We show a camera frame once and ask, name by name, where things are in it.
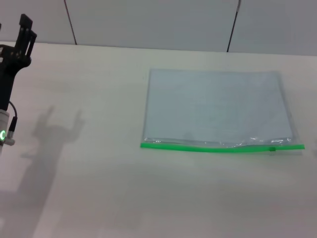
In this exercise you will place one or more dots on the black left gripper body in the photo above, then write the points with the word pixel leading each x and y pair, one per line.
pixel 7 74

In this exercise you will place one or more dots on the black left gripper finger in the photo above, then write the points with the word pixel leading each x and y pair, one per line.
pixel 24 37

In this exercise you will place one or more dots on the clear document bag green zipper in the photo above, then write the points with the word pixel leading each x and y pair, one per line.
pixel 218 106

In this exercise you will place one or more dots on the green zipper slider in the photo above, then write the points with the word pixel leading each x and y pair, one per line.
pixel 272 149

